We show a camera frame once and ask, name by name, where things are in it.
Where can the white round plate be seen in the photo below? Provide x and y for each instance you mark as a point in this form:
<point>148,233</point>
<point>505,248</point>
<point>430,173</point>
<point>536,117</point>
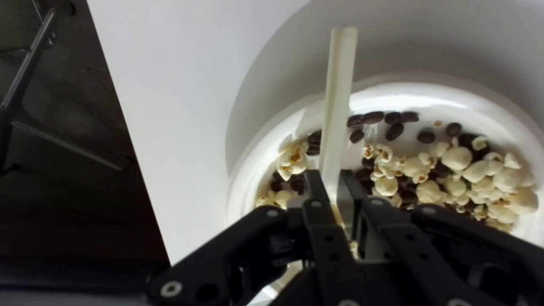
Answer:
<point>430,95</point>

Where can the black metal chair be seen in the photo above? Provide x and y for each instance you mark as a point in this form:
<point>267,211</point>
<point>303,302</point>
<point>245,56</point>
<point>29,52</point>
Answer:
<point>27,68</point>

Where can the popcorn and coffee beans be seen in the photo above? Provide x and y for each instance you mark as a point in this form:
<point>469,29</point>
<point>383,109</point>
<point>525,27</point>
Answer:
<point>452,175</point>

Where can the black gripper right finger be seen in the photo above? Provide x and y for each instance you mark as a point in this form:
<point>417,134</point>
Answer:
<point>430,255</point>

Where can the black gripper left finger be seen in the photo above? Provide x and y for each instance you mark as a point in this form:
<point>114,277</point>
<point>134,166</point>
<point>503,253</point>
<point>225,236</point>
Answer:
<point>265,255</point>

